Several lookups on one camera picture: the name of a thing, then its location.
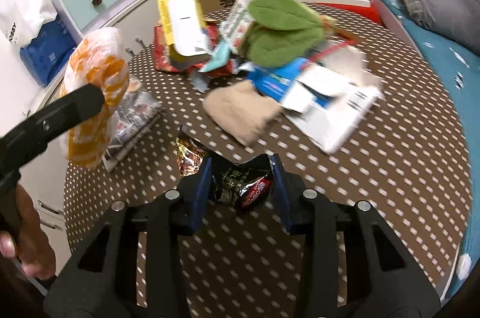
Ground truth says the grey folded duvet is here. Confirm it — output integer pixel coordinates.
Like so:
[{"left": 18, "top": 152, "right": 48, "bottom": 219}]
[{"left": 400, "top": 0, "right": 479, "bottom": 54}]

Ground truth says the person's left hand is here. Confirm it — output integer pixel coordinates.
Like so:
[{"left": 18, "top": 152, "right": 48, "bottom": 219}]
[{"left": 1, "top": 184, "right": 56, "bottom": 281}]

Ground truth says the dark snack wrapper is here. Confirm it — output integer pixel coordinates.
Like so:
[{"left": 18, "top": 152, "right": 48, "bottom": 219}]
[{"left": 176, "top": 126, "right": 273, "bottom": 215}]

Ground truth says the beige cloth rag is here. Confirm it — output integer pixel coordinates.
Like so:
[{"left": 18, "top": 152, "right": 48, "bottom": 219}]
[{"left": 202, "top": 80, "right": 282, "bottom": 146}]

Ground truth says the folded printed magazine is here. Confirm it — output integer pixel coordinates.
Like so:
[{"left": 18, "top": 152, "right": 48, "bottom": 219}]
[{"left": 103, "top": 76, "right": 162, "bottom": 172}]

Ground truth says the blue shopping bag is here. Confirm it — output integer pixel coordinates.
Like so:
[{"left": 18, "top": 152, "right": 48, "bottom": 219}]
[{"left": 19, "top": 17, "right": 77, "bottom": 87}]

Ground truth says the striped white leaflet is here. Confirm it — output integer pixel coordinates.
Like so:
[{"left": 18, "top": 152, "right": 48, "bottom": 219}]
[{"left": 220, "top": 0, "right": 255, "bottom": 55}]

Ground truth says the teal candy print mattress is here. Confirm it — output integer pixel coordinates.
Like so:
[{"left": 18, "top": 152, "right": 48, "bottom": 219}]
[{"left": 372, "top": 0, "right": 479, "bottom": 299}]

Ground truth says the blue white paper carton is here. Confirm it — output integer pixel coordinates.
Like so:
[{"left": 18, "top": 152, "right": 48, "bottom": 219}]
[{"left": 247, "top": 41, "right": 383, "bottom": 154}]

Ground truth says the green leaf plush toy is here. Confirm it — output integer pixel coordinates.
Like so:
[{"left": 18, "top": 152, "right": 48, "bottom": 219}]
[{"left": 245, "top": 0, "right": 336, "bottom": 68}]

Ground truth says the yellow white tall box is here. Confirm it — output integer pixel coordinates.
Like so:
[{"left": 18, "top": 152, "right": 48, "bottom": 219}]
[{"left": 157, "top": 0, "right": 212, "bottom": 56}]

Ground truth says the red snack bag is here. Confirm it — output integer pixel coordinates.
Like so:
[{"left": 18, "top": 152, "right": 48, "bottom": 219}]
[{"left": 152, "top": 19, "right": 233, "bottom": 79}]

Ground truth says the red storage bench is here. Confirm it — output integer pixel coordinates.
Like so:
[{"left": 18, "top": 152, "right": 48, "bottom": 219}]
[{"left": 322, "top": 3, "right": 383, "bottom": 25}]

